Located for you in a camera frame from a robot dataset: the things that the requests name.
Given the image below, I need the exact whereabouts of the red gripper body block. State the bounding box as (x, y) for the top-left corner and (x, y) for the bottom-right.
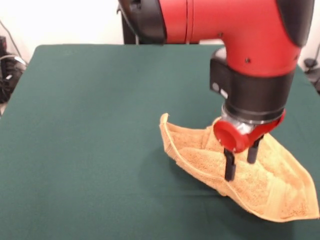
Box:
(213, 108), (287, 154)

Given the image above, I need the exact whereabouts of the black floor device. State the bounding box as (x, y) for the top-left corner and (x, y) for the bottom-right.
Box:
(303, 57), (320, 95)

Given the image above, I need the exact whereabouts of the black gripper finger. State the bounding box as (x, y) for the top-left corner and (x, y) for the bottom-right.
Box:
(223, 147), (237, 181)
(246, 134), (265, 165)

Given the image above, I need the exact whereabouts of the dark green table cloth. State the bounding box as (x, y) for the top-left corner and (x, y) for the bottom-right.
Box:
(0, 43), (320, 240)

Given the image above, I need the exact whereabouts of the orange terry towel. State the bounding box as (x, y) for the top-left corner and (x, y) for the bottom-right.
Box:
(158, 112), (320, 223)

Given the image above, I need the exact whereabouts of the black cable bundle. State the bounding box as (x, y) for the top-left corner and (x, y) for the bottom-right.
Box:
(0, 52), (28, 104)

